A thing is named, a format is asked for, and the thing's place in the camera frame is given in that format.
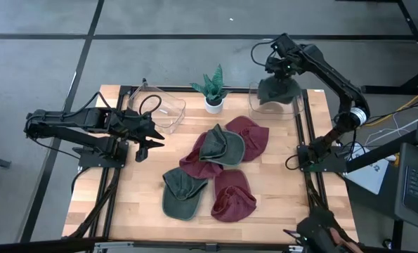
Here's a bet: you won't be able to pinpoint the silver laptop with sticker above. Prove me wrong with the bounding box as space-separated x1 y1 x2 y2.
345 145 393 196

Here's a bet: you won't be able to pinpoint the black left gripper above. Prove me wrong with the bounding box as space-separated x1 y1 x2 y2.
119 108 166 163

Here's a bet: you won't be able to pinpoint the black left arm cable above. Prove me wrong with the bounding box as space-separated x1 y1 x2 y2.
138 93 163 117

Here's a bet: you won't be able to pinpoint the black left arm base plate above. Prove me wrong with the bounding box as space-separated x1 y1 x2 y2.
73 139 129 169

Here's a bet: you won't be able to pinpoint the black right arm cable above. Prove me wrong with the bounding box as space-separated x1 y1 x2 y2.
250 38 278 67

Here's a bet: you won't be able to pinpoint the black floor stand leg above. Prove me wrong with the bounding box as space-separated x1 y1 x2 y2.
361 72 418 96

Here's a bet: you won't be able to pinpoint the white plant pot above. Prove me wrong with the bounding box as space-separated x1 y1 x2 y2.
204 96 226 115

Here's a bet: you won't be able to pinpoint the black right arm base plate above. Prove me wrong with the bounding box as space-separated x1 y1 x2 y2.
297 144 348 173

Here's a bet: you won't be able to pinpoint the yellow cable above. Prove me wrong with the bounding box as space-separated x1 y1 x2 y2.
363 93 418 128

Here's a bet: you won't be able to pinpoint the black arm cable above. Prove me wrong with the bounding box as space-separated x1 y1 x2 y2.
250 38 278 67
138 93 163 117

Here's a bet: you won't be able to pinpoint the clear plastic bin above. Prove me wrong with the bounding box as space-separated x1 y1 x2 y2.
126 84 188 135
248 81 305 121

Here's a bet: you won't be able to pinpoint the person's hand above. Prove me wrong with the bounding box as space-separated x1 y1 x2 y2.
329 227 352 249

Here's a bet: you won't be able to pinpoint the black frame rail with brackets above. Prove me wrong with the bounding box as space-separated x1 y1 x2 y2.
0 238 336 253

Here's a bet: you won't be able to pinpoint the green snake plant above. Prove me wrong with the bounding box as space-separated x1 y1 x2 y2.
190 64 230 103

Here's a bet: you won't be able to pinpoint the white cable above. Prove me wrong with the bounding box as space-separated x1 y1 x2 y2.
365 108 418 147

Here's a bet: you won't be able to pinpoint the maroon cap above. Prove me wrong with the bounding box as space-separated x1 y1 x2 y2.
225 115 270 162
178 131 224 180
211 169 258 223

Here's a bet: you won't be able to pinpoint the black slanted stand bar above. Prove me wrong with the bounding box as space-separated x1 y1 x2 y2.
345 130 418 173

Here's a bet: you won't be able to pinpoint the black frame rails by left arm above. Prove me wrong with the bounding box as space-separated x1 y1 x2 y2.
66 85 132 240

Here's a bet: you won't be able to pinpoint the black frame rails by right arm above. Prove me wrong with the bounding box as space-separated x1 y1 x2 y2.
292 89 358 243

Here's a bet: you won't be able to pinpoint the black frame rail behind plant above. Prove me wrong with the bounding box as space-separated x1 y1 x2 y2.
119 85 308 93

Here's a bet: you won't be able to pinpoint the black keyboard device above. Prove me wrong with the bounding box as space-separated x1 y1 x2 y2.
394 142 418 233

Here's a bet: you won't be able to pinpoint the green cap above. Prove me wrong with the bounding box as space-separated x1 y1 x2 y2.
198 123 246 167
162 167 209 221
256 75 303 105

